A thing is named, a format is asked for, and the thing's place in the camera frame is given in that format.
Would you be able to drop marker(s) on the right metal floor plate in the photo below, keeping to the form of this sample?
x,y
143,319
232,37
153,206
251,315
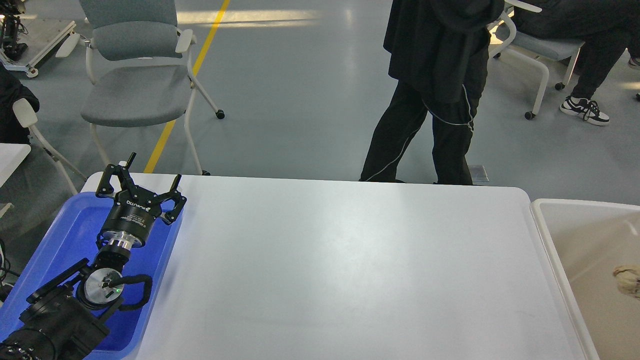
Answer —
x,y
479,174

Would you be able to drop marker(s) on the seated person black trousers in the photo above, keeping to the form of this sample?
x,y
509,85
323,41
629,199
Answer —
x,y
608,28

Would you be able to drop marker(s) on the grey office chair right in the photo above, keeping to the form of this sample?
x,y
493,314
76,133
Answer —
x,y
529,49

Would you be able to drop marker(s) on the beige paper ball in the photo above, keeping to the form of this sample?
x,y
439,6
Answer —
x,y
629,281

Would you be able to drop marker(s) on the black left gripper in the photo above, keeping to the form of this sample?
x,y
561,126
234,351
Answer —
x,y
131,217

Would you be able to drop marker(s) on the grey office chair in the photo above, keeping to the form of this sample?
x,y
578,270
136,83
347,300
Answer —
x,y
146,95
529,49

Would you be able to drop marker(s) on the white plastic bin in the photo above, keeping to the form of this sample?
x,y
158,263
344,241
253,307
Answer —
x,y
591,247

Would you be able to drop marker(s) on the white equipment cart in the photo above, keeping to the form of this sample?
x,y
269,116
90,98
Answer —
x,y
26,42

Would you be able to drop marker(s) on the grey office chair left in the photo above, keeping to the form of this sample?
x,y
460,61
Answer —
x,y
146,95

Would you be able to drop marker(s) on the white chair far left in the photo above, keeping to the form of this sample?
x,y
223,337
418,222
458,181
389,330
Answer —
x,y
18,123

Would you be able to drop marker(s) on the white side table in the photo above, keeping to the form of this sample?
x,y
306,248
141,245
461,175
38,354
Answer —
x,y
11,156

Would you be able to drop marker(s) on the blue plastic tray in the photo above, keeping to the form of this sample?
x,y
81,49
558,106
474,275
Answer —
x,y
71,238

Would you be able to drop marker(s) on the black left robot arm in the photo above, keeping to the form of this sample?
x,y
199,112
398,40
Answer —
x,y
89,289

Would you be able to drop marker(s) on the person in black clothes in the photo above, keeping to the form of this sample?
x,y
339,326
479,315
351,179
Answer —
x,y
439,52

